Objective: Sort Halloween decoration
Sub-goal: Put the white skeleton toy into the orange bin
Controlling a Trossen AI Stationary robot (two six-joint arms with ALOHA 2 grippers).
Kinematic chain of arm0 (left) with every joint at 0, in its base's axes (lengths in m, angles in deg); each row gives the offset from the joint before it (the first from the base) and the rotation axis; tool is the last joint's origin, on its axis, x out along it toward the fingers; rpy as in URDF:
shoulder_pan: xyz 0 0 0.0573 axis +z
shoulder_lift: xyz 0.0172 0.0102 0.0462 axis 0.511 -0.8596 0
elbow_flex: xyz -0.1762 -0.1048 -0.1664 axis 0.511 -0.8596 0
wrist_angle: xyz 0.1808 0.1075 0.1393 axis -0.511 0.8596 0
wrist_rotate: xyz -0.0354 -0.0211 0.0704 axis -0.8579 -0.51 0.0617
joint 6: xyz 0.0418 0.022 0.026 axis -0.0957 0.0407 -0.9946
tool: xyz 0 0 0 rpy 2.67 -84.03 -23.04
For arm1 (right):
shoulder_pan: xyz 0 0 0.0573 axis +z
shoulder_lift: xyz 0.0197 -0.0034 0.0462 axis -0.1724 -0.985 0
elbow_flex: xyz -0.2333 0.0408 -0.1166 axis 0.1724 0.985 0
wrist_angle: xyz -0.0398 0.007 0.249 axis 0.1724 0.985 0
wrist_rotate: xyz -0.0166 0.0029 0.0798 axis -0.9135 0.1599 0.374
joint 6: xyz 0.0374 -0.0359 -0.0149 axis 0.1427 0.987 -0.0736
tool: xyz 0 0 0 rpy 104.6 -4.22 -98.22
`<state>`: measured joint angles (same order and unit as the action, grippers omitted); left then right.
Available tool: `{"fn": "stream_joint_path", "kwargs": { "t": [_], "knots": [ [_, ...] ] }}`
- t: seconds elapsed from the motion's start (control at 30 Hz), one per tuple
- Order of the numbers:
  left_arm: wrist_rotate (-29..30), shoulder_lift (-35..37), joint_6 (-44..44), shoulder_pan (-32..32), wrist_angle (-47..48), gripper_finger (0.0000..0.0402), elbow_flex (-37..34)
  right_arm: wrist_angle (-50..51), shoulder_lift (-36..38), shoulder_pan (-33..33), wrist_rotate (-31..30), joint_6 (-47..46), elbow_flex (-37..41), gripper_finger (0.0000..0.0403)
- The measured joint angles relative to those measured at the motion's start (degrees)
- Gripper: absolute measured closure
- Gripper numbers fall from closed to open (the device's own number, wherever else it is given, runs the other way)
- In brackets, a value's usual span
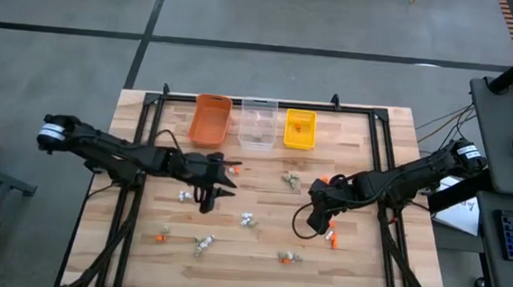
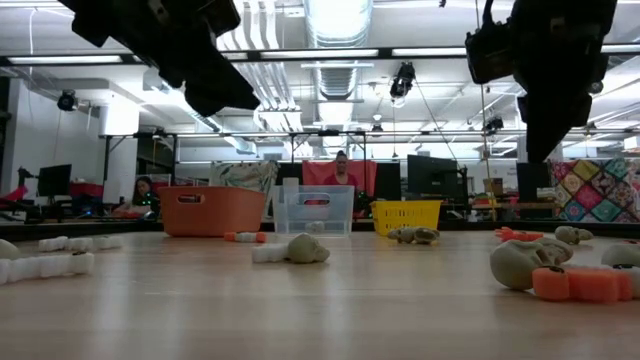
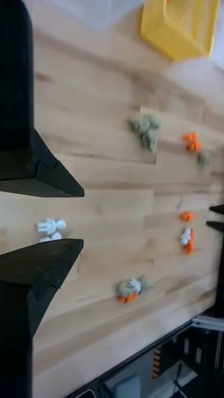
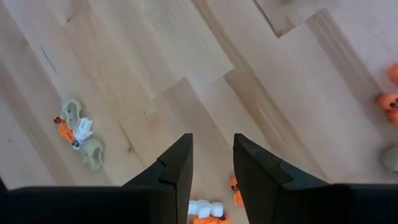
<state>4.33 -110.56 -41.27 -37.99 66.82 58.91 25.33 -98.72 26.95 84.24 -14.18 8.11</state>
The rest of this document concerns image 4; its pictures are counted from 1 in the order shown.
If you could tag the orange plastic skeleton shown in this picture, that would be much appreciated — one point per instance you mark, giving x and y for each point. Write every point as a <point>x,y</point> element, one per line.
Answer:
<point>208,221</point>
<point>385,101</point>
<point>235,193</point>
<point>66,132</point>

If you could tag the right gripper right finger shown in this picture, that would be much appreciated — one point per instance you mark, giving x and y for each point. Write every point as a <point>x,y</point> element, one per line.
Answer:
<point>255,168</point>

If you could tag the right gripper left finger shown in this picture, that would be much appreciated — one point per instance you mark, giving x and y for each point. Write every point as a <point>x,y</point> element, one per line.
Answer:
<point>182,161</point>

